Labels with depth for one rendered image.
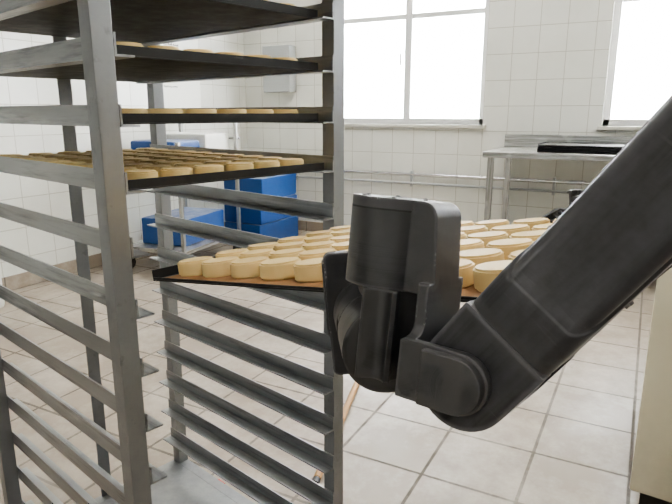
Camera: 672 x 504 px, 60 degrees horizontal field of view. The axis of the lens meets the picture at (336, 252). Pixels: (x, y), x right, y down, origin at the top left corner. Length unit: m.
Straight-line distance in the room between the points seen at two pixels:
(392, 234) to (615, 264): 0.13
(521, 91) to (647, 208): 4.70
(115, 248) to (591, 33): 4.44
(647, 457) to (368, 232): 1.64
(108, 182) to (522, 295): 0.62
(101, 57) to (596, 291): 0.67
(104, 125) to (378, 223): 0.53
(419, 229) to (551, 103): 4.62
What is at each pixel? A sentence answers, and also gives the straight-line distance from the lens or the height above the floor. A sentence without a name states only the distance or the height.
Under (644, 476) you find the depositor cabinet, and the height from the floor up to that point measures 0.14.
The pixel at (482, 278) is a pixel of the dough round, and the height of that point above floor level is 1.01.
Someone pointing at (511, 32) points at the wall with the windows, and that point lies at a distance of 5.06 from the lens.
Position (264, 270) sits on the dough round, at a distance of 0.68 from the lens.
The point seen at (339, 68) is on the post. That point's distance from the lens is 1.12.
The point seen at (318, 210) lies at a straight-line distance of 1.14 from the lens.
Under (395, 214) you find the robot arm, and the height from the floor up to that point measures 1.08.
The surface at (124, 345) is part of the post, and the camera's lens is 0.89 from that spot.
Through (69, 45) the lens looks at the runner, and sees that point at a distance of 0.96.
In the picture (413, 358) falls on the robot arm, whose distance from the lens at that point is 0.35.
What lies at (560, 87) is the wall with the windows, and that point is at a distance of 4.96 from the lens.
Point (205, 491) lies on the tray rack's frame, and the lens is 1.74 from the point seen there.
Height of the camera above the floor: 1.14
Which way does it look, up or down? 13 degrees down
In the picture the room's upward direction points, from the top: straight up
